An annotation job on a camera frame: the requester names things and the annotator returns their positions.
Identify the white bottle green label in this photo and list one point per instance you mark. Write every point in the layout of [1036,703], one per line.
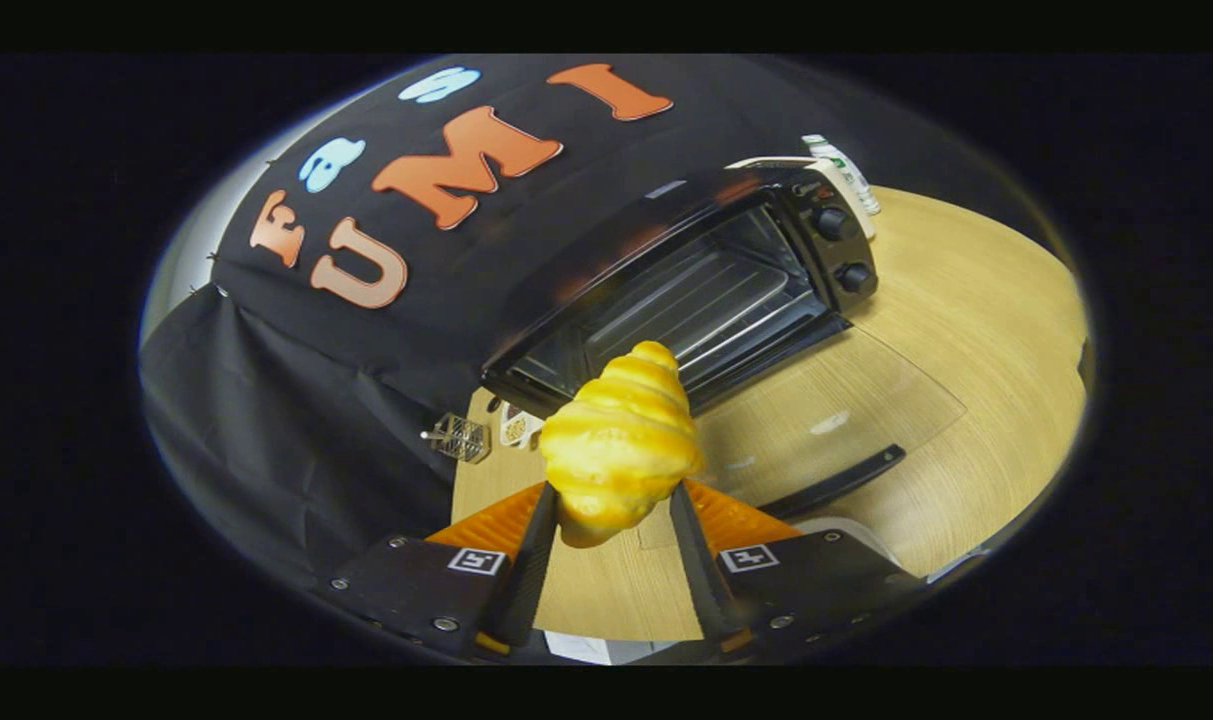
[841,165]

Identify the black toaster oven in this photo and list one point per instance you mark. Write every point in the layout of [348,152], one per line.
[666,220]

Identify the yellow croissant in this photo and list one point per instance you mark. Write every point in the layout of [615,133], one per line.
[621,440]

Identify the black backdrop cloth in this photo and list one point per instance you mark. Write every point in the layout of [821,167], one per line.
[296,400]

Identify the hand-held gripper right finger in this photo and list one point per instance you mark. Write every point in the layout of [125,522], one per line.
[701,570]

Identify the white oval plate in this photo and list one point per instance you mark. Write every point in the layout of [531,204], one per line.
[576,648]

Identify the white countertop appliance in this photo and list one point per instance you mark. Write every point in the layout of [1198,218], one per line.
[766,161]

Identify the white divided snack dish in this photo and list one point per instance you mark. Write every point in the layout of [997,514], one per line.
[518,428]

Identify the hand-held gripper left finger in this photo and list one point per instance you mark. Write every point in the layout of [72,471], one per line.
[526,580]

